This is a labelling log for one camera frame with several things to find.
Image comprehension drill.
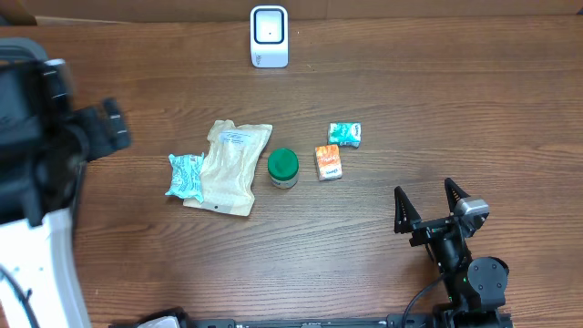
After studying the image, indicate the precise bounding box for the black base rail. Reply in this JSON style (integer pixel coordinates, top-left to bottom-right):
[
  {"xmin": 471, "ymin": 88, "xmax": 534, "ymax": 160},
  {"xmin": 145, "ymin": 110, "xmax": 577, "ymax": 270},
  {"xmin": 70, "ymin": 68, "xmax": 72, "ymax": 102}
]
[{"xmin": 190, "ymin": 312, "xmax": 514, "ymax": 328}]

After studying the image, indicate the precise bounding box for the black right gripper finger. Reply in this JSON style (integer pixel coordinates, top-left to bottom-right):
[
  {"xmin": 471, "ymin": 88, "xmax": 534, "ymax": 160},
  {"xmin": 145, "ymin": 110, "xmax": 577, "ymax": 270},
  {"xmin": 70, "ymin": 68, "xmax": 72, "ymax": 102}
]
[
  {"xmin": 394, "ymin": 187, "xmax": 422, "ymax": 233},
  {"xmin": 445, "ymin": 178, "xmax": 469, "ymax": 213}
]

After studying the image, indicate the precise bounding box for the white barcode scanner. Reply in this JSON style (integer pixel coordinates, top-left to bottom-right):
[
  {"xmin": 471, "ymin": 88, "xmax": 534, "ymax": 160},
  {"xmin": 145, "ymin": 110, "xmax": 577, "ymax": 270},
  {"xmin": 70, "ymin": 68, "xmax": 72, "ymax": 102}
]
[{"xmin": 250, "ymin": 5, "xmax": 289, "ymax": 68}]

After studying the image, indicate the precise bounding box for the teal tissue pack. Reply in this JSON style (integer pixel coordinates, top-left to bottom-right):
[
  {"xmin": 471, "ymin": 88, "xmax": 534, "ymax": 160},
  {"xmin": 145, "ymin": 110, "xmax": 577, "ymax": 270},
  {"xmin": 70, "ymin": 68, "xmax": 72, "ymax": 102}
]
[{"xmin": 328, "ymin": 122, "xmax": 362, "ymax": 149}]

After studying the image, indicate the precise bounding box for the light blue snack packet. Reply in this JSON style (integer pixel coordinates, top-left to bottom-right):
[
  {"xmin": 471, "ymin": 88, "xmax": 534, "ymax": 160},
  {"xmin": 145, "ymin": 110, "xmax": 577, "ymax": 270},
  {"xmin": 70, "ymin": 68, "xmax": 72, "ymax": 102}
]
[{"xmin": 165, "ymin": 154, "xmax": 204, "ymax": 202}]

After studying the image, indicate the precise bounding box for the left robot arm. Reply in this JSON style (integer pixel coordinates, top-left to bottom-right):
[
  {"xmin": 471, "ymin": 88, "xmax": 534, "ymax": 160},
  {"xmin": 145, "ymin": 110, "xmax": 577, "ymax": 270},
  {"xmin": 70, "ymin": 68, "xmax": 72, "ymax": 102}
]
[{"xmin": 1, "ymin": 59, "xmax": 131, "ymax": 327}]

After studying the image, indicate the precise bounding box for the orange tissue pack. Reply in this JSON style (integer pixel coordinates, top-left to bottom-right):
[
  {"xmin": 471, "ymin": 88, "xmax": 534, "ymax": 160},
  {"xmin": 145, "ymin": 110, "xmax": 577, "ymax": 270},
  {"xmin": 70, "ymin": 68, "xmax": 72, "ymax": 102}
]
[{"xmin": 315, "ymin": 144, "xmax": 343, "ymax": 181}]

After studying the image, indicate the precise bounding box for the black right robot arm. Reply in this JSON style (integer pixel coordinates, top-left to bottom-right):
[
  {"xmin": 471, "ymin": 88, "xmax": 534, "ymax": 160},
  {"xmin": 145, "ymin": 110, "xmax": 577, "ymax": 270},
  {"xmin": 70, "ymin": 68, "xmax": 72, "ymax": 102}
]
[{"xmin": 387, "ymin": 178, "xmax": 513, "ymax": 328}]

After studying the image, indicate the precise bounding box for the white plastic pouch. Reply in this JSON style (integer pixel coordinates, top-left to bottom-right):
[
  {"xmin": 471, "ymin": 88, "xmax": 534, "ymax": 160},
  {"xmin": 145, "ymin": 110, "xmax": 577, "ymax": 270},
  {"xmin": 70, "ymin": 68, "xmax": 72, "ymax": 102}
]
[{"xmin": 183, "ymin": 120, "xmax": 272, "ymax": 217}]

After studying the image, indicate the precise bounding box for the green lid jar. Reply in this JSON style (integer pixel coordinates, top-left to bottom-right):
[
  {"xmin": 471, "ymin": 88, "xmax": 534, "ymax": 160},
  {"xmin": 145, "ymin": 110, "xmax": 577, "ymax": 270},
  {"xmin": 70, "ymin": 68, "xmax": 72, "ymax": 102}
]
[{"xmin": 268, "ymin": 148, "xmax": 299, "ymax": 189}]

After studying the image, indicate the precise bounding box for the grey plastic mesh basket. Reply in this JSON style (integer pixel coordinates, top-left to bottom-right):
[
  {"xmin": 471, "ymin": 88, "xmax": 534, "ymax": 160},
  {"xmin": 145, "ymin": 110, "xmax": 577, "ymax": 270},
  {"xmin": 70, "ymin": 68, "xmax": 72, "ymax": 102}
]
[{"xmin": 0, "ymin": 37, "xmax": 87, "ymax": 238}]

